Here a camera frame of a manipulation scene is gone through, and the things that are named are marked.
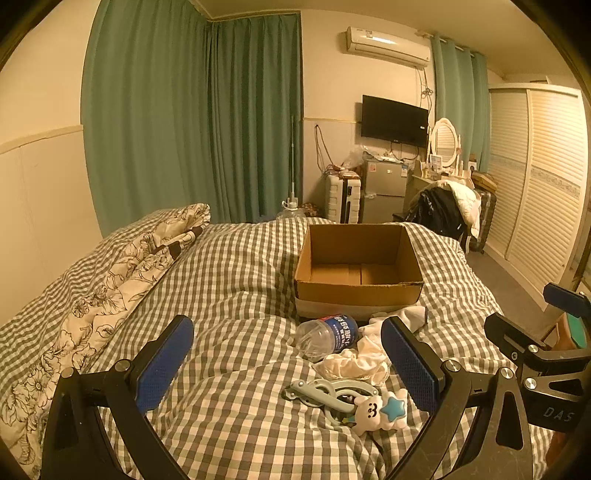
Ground white plush star toy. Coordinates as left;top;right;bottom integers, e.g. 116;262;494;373
345;389;409;436

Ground cream lace cloth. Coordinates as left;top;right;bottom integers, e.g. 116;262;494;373
315;334;391;386

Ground white sock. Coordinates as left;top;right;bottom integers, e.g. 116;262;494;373
358;304;429;339

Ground grey-blue plastic hanger clip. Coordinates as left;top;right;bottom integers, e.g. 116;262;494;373
281;379;379;415

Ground clear plastic water bottle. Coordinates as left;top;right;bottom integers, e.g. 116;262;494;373
294;314;359;363

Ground wooden stool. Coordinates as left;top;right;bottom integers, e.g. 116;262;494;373
542;307;590;351

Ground floral white pillow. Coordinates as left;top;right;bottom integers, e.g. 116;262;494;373
1;203;211;479

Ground dark suitcase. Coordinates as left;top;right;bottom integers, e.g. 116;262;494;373
470;171;498;253

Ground grey checked bed quilt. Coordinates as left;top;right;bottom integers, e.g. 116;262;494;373
0;209;555;480

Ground chair with clothes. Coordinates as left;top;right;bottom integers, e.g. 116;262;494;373
393;180;481;252

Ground white louvred wardrobe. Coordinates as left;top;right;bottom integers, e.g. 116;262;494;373
486;83;588;307

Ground brown cardboard box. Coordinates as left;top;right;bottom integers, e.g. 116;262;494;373
294;223;424;322

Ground white oval vanity mirror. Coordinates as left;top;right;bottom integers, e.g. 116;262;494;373
429;118;461;171

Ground silver mini fridge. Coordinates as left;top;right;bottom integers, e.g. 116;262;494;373
362;160;407;223

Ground white suitcase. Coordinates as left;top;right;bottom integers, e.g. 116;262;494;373
325;170;362;224

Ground green curtain right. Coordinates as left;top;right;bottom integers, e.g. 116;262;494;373
431;35;491;172

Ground green curtain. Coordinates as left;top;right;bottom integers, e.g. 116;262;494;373
81;1;304;234
431;35;491;172

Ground large clear water jug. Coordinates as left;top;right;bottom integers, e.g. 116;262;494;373
276;198;305;220

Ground white air conditioner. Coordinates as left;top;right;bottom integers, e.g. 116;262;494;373
346;27;431;68

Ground green curtain left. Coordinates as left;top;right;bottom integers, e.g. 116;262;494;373
81;1;304;234

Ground black wall television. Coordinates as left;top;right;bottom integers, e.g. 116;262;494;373
361;95;429;148

